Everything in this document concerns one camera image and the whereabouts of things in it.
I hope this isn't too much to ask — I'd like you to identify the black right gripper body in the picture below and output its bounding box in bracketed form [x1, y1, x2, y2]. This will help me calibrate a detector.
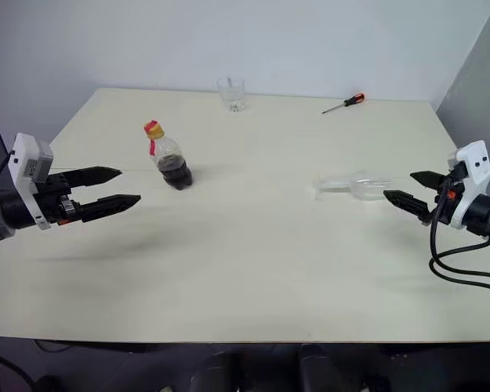
[428, 163, 467, 225]

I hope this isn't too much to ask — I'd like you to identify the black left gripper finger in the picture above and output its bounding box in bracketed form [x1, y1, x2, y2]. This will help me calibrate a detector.
[67, 165, 123, 189]
[79, 194, 142, 224]

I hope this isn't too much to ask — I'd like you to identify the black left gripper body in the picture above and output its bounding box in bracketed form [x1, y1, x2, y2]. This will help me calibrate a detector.
[35, 170, 86, 226]

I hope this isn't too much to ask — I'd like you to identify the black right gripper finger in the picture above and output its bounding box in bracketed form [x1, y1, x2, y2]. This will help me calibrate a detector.
[382, 189, 434, 226]
[409, 170, 449, 191]

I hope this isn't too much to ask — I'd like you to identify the clear wine glass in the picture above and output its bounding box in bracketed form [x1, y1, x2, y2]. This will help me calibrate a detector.
[312, 169, 394, 203]

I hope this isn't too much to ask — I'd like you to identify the small cola bottle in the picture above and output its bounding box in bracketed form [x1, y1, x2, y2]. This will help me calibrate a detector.
[142, 118, 194, 192]

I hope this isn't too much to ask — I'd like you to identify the red and black screwdriver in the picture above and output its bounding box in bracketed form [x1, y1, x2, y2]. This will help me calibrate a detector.
[321, 92, 367, 115]

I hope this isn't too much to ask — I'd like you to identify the clear glass tumbler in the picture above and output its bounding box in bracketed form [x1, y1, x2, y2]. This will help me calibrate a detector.
[216, 75, 247, 114]

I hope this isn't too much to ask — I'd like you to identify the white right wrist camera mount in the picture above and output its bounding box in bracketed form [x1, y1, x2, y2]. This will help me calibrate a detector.
[446, 140, 490, 232]

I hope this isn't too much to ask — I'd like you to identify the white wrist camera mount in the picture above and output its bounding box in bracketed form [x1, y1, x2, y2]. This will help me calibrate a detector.
[7, 132, 55, 231]
[446, 140, 490, 232]

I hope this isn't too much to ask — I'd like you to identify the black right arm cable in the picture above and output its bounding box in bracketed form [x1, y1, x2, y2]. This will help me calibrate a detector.
[428, 179, 490, 300]

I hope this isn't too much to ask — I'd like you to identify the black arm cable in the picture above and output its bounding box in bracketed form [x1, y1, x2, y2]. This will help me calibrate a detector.
[428, 179, 490, 300]
[0, 151, 16, 189]

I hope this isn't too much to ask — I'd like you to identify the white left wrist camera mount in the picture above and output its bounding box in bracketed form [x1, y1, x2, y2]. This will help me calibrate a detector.
[7, 132, 55, 231]

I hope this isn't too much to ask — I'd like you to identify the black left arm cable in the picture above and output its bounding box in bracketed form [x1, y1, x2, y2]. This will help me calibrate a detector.
[0, 151, 16, 189]

